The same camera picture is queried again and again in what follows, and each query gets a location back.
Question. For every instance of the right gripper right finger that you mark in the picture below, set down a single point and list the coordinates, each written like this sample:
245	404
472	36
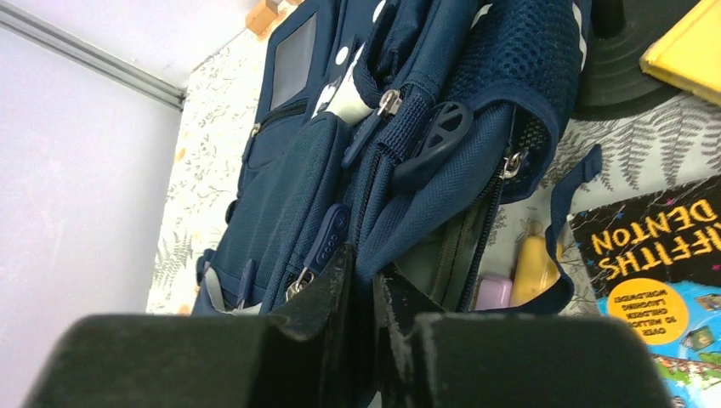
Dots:
426	357

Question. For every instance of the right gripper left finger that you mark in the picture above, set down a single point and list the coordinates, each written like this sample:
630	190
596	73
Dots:
296	356

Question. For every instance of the navy blue student backpack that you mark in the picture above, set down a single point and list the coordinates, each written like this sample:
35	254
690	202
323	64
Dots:
398	128

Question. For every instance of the pink highlighter pen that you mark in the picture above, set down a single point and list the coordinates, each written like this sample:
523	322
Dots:
494	292

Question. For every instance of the treehouse story paperback book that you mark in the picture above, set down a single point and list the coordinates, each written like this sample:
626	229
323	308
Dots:
653	262

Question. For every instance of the black microphone stand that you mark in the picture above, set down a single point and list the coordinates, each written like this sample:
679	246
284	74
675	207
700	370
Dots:
612	85

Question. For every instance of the long tan wooden block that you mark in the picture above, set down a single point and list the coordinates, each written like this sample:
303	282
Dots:
261	16

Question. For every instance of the yellow book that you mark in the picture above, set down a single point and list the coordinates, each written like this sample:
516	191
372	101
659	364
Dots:
688	55

